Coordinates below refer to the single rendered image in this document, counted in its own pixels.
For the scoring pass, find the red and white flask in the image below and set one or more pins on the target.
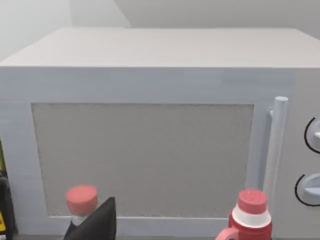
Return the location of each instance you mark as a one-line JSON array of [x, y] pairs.
[[250, 212]]

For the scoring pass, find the clear bottle with pink cap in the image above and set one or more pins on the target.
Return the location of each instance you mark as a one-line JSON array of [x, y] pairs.
[[81, 200]]

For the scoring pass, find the pale microwave oven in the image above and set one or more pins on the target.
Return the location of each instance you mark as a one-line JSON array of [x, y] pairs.
[[160, 50]]

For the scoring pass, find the black bottle with yellow label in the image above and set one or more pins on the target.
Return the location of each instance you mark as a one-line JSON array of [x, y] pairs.
[[5, 200]]

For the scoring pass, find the pale blue microwave knob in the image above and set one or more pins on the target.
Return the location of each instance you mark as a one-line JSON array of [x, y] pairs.
[[315, 136], [310, 190]]

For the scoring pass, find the pale blue microwave door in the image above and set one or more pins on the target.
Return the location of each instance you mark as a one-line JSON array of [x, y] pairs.
[[140, 160]]

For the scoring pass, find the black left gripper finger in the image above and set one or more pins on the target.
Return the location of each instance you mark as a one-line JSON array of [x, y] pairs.
[[101, 222]]

